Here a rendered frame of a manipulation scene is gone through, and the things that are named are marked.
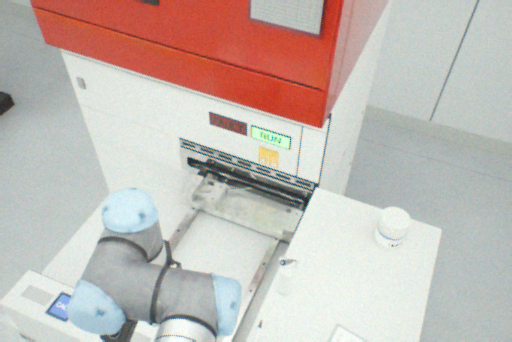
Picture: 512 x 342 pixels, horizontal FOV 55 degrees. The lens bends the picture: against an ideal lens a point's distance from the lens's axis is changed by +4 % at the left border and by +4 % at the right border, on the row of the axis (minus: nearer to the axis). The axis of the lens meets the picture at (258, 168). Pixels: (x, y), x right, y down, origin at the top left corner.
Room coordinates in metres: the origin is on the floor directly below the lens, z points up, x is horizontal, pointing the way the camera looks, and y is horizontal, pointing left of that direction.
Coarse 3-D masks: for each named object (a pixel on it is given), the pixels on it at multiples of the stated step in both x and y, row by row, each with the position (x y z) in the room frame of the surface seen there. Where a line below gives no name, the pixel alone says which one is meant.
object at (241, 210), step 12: (228, 192) 0.93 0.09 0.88; (192, 204) 0.89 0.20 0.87; (204, 204) 0.88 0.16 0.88; (228, 204) 0.88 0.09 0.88; (240, 204) 0.88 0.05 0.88; (252, 204) 0.89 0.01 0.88; (264, 204) 0.89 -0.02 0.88; (228, 216) 0.85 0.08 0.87; (240, 216) 0.84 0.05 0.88; (252, 216) 0.84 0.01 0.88; (264, 216) 0.84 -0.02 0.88; (276, 216) 0.84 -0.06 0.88; (288, 216) 0.85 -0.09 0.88; (252, 228) 0.82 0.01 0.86; (264, 228) 0.80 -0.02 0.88; (276, 228) 0.80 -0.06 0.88; (288, 240) 0.77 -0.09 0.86
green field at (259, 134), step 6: (252, 132) 0.97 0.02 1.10; (258, 132) 0.96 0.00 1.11; (264, 132) 0.95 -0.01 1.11; (258, 138) 0.96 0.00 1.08; (264, 138) 0.95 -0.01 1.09; (270, 138) 0.95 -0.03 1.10; (276, 138) 0.94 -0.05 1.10; (282, 138) 0.93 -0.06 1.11; (288, 138) 0.93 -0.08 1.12; (276, 144) 0.94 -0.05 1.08; (282, 144) 0.93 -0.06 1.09; (288, 144) 0.93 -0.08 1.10
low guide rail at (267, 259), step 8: (272, 240) 0.78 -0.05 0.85; (280, 240) 0.79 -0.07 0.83; (272, 248) 0.75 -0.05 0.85; (264, 256) 0.73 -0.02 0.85; (272, 256) 0.74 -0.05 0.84; (264, 264) 0.70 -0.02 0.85; (256, 272) 0.68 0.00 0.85; (264, 272) 0.68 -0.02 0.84; (256, 280) 0.65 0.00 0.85; (248, 288) 0.63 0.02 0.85; (256, 288) 0.63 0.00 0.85; (248, 296) 0.61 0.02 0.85; (240, 304) 0.58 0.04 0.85; (248, 304) 0.58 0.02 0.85; (240, 312) 0.56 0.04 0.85; (240, 320) 0.54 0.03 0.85; (232, 336) 0.50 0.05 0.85
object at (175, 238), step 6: (192, 210) 0.88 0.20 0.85; (198, 210) 0.89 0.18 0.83; (186, 216) 0.86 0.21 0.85; (192, 216) 0.86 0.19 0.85; (180, 222) 0.83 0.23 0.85; (186, 222) 0.84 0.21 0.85; (180, 228) 0.81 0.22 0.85; (186, 228) 0.83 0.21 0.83; (174, 234) 0.79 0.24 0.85; (180, 234) 0.80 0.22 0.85; (168, 240) 0.77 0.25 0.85; (174, 240) 0.77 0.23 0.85; (174, 246) 0.76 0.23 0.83
